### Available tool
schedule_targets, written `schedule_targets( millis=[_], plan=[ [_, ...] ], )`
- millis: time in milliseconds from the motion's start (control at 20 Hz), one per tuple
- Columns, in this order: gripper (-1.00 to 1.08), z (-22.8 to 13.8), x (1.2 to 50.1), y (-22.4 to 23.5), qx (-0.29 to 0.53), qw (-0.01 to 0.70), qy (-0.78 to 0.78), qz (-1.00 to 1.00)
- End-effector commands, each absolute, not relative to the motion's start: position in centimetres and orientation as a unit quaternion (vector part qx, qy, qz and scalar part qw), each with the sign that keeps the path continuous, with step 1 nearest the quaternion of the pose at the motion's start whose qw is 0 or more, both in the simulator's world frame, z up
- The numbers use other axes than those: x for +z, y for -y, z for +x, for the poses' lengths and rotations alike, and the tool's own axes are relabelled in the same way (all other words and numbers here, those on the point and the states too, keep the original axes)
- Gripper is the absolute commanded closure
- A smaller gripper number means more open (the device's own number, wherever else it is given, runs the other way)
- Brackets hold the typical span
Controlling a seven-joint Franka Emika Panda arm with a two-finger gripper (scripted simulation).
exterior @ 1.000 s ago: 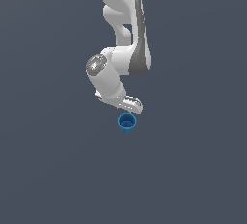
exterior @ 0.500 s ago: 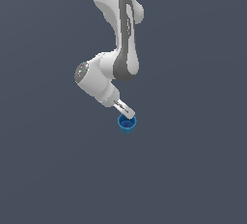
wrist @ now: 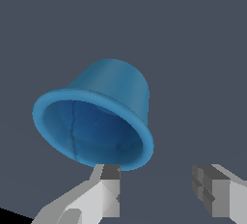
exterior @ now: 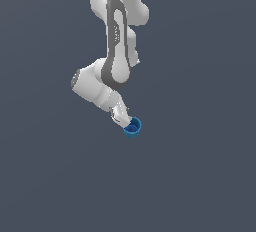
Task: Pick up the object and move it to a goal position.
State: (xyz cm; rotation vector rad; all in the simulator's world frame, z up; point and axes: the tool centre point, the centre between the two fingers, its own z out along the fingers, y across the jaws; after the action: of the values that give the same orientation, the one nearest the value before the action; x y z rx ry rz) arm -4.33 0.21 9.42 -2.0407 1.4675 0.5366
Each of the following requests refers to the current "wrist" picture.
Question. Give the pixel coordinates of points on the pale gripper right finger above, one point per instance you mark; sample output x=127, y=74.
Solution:
x=222, y=195

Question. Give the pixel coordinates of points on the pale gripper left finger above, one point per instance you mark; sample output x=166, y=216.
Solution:
x=96, y=199

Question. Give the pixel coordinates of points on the blue cup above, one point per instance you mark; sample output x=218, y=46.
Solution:
x=106, y=105

